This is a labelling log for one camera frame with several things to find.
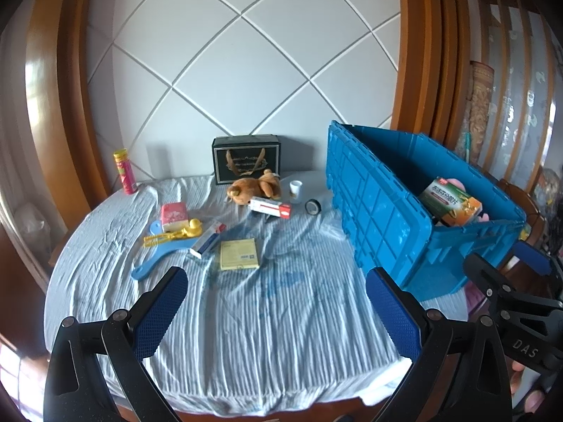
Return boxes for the person's right hand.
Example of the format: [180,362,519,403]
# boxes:
[510,358,551,414]

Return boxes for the pink tissue pack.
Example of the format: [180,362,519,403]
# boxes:
[161,202,189,233]

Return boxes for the brown plush toy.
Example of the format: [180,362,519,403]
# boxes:
[226,169,282,206]

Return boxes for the red and white carton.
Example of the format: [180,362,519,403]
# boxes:
[249,196,292,219]

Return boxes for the pink and yellow canister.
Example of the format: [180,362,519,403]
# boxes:
[113,148,138,195]

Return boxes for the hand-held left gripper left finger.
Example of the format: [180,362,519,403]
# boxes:
[43,266,189,422]

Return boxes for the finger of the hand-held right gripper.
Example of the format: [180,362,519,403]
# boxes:
[512,241,563,303]
[463,252,517,313]

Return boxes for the blue and white toothpaste box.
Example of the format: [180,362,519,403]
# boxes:
[189,223,228,259]

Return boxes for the wooden frosted glass partition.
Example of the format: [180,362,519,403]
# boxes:
[475,0,563,185]

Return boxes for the yellow duck clip toy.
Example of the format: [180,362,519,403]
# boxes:
[143,219,202,248]

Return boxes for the black gift box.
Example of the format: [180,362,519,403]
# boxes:
[212,134,282,185]

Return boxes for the blue hand mirror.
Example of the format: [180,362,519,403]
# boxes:
[132,221,198,281]

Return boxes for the blue plastic storage crate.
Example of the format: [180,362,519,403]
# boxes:
[325,120,527,302]

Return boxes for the wooden chair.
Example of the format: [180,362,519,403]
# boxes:
[497,178,548,273]

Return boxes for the yellow sticky note pad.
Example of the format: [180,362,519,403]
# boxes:
[220,238,259,271]

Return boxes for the curved wooden wall frame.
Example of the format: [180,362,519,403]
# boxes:
[24,0,110,295]
[391,0,473,150]

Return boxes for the green and orange carton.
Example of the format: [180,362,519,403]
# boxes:
[418,177,483,228]

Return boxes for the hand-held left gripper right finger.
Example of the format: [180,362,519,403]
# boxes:
[366,267,513,422]

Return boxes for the rolled patterned mat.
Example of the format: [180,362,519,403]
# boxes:
[457,60,495,163]

